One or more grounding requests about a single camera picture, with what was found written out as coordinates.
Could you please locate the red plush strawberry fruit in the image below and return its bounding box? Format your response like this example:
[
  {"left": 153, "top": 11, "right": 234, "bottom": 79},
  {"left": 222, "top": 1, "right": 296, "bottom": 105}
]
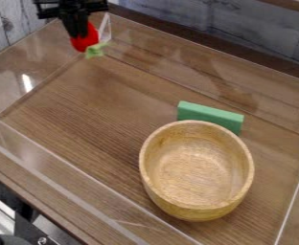
[{"left": 70, "top": 23, "right": 111, "bottom": 59}]

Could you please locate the black equipment with cable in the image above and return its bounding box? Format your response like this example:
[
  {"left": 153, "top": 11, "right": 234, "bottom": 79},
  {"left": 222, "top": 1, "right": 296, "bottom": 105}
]
[{"left": 0, "top": 213, "right": 60, "bottom": 245}]

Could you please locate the clear acrylic tray enclosure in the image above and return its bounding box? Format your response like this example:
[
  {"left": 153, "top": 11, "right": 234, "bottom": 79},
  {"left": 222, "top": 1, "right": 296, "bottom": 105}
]
[{"left": 0, "top": 17, "right": 299, "bottom": 245}]

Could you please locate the green foam block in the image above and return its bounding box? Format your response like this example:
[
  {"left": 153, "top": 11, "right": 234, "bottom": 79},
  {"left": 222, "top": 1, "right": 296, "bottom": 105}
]
[{"left": 176, "top": 100, "right": 244, "bottom": 135}]

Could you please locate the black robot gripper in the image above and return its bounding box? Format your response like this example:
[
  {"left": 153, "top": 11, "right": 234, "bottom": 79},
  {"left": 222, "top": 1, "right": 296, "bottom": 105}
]
[{"left": 33, "top": 0, "right": 108, "bottom": 37}]

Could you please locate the wooden oval bowl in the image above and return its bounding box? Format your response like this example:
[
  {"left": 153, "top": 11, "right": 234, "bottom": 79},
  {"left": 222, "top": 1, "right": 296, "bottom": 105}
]
[{"left": 139, "top": 120, "right": 254, "bottom": 222}]

